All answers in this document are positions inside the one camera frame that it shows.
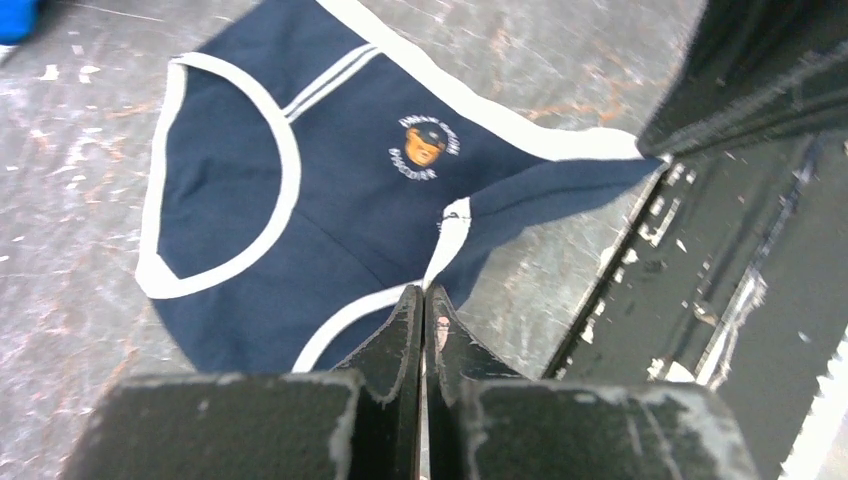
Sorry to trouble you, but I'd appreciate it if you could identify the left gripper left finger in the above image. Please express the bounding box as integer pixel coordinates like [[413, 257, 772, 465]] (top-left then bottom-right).
[[61, 286, 424, 479]]

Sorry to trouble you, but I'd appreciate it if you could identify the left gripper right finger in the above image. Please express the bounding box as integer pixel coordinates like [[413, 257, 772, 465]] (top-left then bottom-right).
[[425, 286, 758, 479]]

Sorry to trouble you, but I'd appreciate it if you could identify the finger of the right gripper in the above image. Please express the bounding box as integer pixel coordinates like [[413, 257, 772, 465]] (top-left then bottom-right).
[[637, 1, 847, 155]]

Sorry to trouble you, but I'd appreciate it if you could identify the navy blue white-trimmed underwear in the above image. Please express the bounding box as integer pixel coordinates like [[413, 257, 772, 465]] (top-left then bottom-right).
[[136, 1, 663, 373]]

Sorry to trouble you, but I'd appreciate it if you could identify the royal blue white-striped underwear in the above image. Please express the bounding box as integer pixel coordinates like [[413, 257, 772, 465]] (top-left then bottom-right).
[[0, 0, 41, 46]]

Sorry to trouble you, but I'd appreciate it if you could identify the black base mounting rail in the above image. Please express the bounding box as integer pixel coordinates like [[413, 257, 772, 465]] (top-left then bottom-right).
[[546, 128, 847, 479]]

